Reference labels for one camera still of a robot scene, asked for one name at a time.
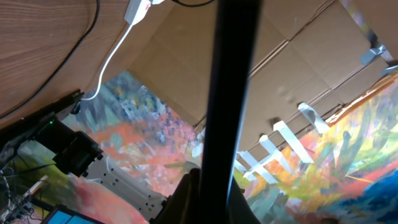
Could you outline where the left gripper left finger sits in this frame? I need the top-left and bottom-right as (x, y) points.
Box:
(149, 168), (200, 224)

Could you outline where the white power strip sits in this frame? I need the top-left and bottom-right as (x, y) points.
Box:
(124, 0), (164, 26)

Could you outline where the laptop screen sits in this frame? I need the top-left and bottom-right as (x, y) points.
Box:
(41, 205), (104, 224)

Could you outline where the Samsung Galaxy smartphone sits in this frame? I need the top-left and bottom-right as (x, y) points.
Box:
(195, 0), (262, 223)

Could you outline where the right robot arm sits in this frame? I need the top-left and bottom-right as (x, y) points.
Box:
(33, 119), (166, 223)

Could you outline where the black USB charging cable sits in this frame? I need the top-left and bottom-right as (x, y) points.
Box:
(0, 0), (217, 119)

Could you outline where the white power strip cord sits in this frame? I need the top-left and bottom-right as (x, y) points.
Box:
(81, 24), (134, 101)

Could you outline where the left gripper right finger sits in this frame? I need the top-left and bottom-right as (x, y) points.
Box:
(228, 178), (261, 224)

